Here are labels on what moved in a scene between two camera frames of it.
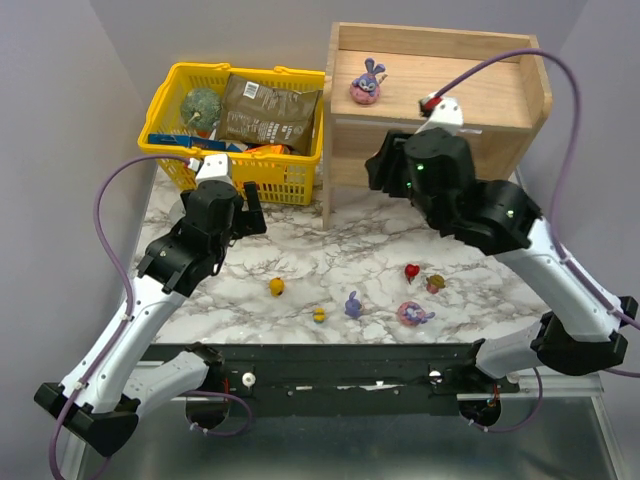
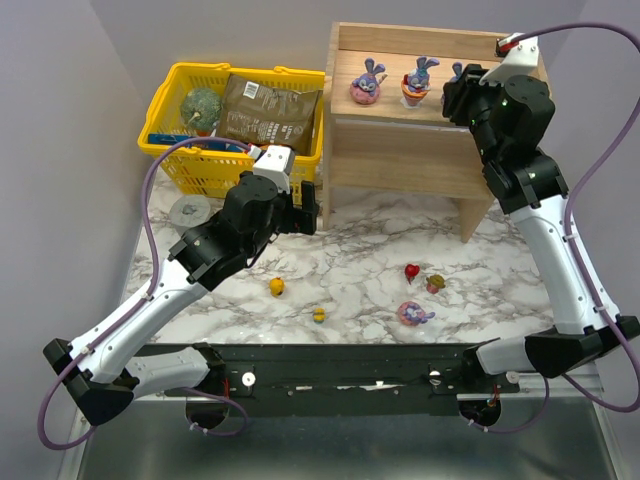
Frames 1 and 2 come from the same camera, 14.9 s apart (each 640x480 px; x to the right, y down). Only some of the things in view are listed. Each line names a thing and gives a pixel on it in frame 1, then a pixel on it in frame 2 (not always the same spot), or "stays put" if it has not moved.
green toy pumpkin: [200, 108] stays put
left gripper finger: [256, 219] → [308, 196]
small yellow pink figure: [434, 283] stays put
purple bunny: [412, 314] stays put
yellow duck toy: [277, 286] stays put
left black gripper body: [245, 220] → [305, 208]
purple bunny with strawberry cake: [352, 306] → [457, 67]
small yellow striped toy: [319, 315] stays put
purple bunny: [365, 88] stays put
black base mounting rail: [343, 379] stays put
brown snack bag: [253, 113] stays put
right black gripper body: [388, 163] → [458, 95]
